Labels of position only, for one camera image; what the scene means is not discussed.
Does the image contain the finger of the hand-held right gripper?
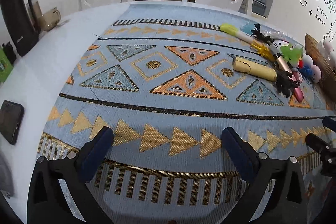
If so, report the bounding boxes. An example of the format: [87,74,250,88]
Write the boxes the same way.
[322,117,336,133]
[305,133,336,178]

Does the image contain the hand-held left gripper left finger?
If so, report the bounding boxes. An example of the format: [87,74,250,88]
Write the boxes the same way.
[27,126,114,224]

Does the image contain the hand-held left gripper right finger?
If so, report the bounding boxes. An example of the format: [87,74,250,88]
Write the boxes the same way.
[221,126,308,224]

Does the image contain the woven basket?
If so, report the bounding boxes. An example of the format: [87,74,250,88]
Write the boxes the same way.
[304,33,336,109]

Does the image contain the pink tube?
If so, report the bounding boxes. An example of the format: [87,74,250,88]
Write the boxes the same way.
[291,70,305,104]

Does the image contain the pink plush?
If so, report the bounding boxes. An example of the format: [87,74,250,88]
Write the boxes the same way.
[309,65,322,83]

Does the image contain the blue plush toy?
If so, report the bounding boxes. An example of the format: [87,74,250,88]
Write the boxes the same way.
[299,65,313,78]

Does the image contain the black rubber toy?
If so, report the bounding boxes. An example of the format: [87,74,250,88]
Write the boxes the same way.
[250,23,275,44]
[274,70,299,99]

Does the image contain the red and white plush ball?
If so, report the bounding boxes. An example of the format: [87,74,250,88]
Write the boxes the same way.
[296,53,315,69]

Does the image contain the patterned blue mat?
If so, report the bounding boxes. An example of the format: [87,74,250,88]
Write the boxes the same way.
[37,1,336,224]

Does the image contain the rose gold toy microphone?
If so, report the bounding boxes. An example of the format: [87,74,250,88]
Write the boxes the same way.
[267,45,294,74]

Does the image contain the green squishy toy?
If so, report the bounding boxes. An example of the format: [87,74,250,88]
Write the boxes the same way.
[279,44,304,62]

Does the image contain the gold cylinder tube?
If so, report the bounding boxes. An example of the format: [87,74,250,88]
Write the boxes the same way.
[232,55,278,82]

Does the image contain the black smartphone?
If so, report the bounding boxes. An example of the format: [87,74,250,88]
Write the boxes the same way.
[0,100,25,146]

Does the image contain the white cat plush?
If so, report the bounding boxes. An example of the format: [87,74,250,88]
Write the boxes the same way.
[270,38,291,53]

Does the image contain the yellow rubber toy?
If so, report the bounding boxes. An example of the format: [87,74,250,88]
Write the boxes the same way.
[250,41,275,60]

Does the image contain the green capped white pen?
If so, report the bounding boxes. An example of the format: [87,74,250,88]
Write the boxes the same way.
[219,24,259,45]

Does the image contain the light blue small toy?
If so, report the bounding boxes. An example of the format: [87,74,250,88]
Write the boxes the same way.
[240,24,254,35]

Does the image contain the green box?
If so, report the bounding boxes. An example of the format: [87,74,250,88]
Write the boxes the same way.
[0,45,14,83]

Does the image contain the small black box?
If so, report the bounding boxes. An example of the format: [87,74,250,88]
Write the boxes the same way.
[1,41,17,65]

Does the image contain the glass mug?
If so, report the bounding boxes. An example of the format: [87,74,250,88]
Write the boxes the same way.
[41,7,63,32]

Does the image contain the teal sofa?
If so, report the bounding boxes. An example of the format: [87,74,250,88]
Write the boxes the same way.
[251,0,267,16]

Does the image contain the black kettle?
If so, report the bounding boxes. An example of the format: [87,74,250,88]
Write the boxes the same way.
[0,0,42,58]

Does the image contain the wall decal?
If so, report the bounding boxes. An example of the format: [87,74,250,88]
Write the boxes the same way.
[296,0,336,42]

